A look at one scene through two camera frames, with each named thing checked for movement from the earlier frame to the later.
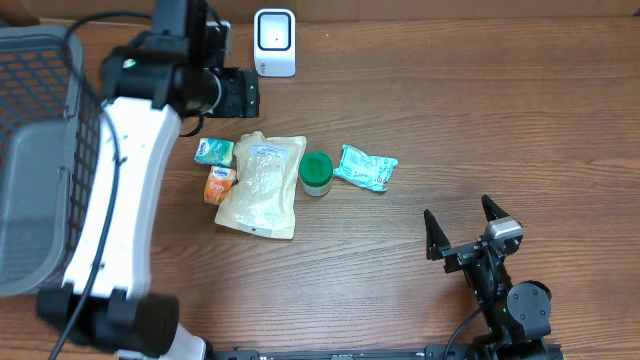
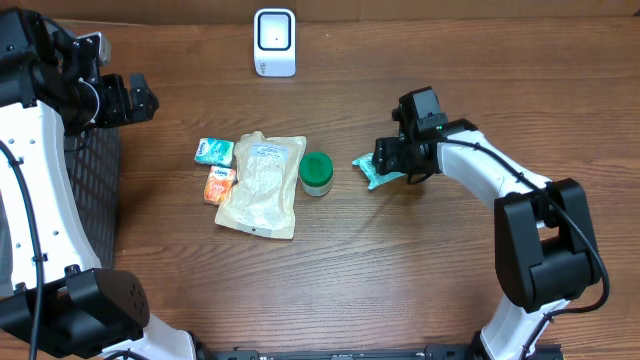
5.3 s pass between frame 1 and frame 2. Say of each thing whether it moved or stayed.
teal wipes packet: moved
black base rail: stayed
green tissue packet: stayed
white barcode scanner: stayed
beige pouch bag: stayed
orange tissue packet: stayed
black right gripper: moved
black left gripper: moved
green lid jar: stayed
